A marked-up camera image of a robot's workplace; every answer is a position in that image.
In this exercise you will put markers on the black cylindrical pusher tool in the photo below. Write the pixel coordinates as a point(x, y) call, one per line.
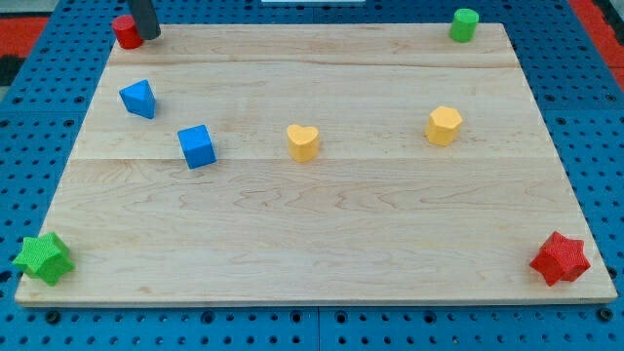
point(145, 17)

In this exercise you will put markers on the yellow heart block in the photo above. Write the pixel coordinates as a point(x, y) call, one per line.
point(303, 142)

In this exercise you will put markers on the yellow hexagon block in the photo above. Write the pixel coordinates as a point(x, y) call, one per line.
point(443, 125)

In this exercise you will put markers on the green star block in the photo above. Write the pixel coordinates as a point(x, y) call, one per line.
point(45, 258)

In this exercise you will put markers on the wooden board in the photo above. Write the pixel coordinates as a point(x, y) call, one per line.
point(380, 216)

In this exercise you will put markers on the red cylinder block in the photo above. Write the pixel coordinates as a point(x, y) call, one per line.
point(125, 30)

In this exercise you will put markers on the green cylinder block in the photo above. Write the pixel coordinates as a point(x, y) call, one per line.
point(464, 24)

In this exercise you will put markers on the blue cube block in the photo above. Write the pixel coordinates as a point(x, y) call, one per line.
point(197, 147)

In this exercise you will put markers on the red star block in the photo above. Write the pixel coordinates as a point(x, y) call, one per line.
point(560, 259)

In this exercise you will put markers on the blue triangle block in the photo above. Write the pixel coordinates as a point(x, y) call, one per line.
point(139, 99)

